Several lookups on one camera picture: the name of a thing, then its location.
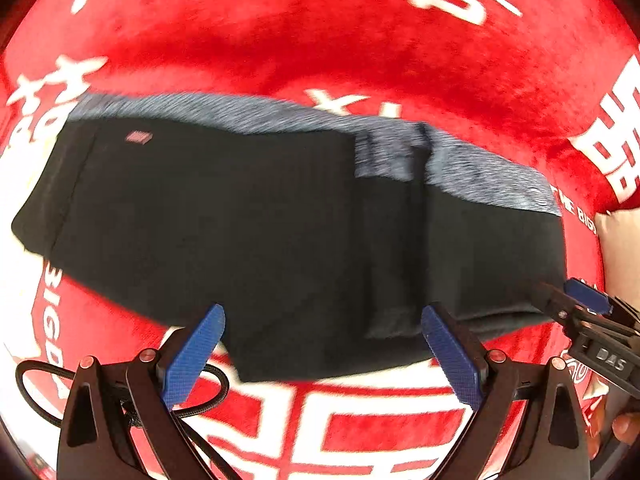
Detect black pants with grey waistband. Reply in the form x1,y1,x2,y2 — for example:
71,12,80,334
12,93,566,382

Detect person's right hand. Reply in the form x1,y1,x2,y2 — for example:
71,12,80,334
585,375,640,460

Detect beige pillow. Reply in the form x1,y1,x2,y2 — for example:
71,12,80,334
596,208,640,310

